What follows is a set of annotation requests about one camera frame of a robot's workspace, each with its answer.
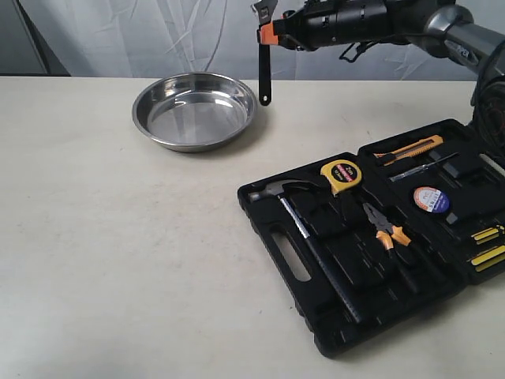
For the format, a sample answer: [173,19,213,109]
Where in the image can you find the steel claw hammer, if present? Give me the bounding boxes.
[248,179,367,324]

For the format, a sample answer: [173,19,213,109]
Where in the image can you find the yellow utility knife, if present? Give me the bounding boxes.
[373,135,443,166]

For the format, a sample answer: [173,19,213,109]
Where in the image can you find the black electrical tape roll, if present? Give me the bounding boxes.
[413,186,451,214]

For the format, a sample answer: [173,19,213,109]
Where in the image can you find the white backdrop curtain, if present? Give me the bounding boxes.
[21,1,474,81]

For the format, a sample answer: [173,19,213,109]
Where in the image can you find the round stainless steel pan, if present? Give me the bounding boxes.
[131,72,258,153]

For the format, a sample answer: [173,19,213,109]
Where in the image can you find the yellow-black screwdriver lower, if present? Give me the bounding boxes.
[470,244,505,272]

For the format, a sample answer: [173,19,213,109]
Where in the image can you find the adjustable wrench black handle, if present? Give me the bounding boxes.
[251,0,273,107]

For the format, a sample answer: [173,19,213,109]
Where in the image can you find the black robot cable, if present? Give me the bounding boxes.
[339,39,380,63]

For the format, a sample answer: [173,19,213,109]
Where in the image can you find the black plastic tool case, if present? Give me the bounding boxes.
[238,119,504,357]

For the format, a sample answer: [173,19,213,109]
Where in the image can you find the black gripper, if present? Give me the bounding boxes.
[256,1,394,51]

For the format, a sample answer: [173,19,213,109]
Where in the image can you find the yellow-handled pliers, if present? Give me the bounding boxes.
[362,202,421,295]

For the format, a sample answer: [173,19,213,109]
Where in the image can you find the voltage tester screwdriver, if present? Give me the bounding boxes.
[389,152,458,182]

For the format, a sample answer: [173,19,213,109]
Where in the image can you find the yellow-black screwdriver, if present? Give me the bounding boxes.
[470,244,505,272]
[471,224,505,245]

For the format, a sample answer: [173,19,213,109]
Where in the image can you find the yellow tape measure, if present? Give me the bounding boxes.
[320,159,362,197]

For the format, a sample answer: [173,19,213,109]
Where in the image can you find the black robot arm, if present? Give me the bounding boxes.
[252,0,504,152]

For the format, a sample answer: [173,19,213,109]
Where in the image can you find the yellow-black screwdriver upper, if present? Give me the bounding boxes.
[471,224,505,245]

